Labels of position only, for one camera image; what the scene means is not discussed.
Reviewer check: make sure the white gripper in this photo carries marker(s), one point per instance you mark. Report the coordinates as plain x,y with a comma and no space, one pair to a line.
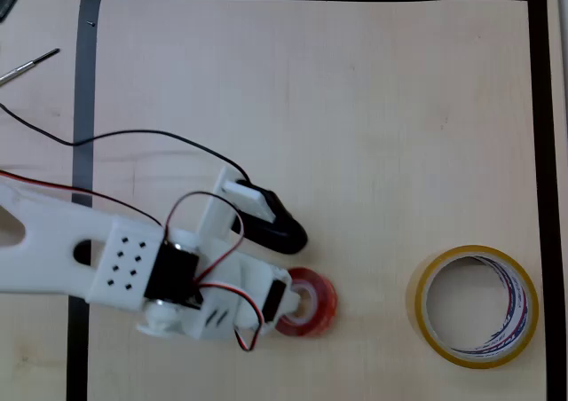
276,300

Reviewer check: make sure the small red tape roll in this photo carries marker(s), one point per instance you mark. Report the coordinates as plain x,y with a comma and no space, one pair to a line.
324,305

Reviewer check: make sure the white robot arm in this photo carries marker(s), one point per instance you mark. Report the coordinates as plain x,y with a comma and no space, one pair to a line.
49,246

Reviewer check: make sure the big clear yellowish tape roll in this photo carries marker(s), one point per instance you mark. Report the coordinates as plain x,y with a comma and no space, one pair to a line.
419,312

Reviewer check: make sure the metal screwdriver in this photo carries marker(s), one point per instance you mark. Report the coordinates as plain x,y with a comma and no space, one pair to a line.
26,68

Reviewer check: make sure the black plastic object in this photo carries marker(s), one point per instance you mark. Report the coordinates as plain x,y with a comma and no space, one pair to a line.
6,2

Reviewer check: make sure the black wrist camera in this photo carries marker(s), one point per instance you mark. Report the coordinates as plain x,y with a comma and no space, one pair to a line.
279,230

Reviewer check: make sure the white camera bracket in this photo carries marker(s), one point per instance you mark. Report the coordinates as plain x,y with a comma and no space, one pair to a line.
217,206

